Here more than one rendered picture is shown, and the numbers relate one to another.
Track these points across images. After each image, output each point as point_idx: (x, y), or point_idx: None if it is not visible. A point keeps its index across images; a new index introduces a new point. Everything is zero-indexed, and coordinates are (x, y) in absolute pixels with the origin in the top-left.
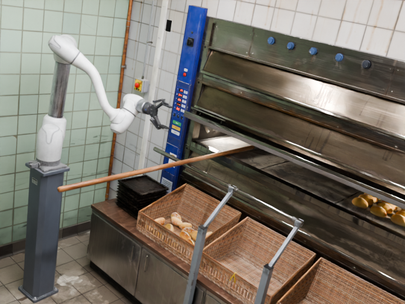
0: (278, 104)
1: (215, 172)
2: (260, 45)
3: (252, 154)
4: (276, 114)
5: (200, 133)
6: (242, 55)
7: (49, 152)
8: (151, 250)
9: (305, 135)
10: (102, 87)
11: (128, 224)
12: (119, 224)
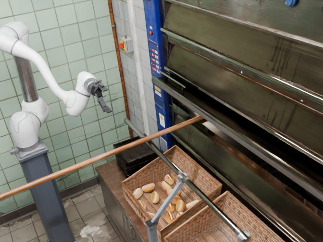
0: (234, 66)
1: (196, 137)
2: None
3: None
4: (236, 78)
5: None
6: (193, 6)
7: (20, 139)
8: (132, 223)
9: (267, 108)
10: (48, 72)
11: (119, 190)
12: (111, 191)
